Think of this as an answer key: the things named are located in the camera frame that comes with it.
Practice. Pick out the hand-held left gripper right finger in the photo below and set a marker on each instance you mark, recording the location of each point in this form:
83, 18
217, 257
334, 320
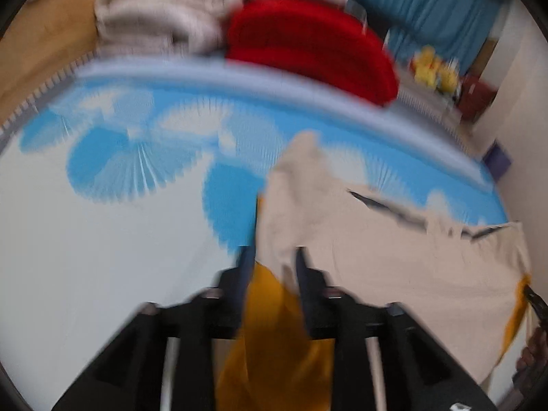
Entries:
306, 282

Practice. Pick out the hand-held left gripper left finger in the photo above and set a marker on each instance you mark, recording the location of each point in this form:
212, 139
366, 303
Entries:
237, 291

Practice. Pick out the blue curtain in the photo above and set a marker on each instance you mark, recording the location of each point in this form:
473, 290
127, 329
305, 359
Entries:
428, 4

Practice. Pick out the folded red blanket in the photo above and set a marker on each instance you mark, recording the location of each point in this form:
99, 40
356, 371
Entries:
308, 43

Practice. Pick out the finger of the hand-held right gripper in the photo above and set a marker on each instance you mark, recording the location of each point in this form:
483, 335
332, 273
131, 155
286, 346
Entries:
535, 304

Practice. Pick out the dark red cushion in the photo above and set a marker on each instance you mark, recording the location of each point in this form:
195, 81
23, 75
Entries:
477, 98

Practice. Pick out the purple box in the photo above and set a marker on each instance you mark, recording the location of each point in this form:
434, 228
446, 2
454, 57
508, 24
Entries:
498, 158

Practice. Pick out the blue and white patterned bedsheet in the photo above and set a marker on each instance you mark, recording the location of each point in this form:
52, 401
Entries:
107, 244

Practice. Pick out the yellow round-faced plush toy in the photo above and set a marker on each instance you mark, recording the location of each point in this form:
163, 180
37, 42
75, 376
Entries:
447, 79

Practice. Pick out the beige and yellow hooded jacket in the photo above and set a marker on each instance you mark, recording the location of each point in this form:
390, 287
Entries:
385, 252

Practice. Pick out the yellow duck plush toy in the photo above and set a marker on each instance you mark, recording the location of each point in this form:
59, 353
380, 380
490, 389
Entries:
424, 62

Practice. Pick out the light blue foam bumper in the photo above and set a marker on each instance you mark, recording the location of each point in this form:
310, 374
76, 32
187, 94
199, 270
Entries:
239, 77

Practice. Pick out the person's right hand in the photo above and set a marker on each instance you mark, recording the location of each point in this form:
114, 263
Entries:
533, 355

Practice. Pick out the folded cream fleece blanket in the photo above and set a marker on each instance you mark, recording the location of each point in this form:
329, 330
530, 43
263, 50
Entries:
162, 13

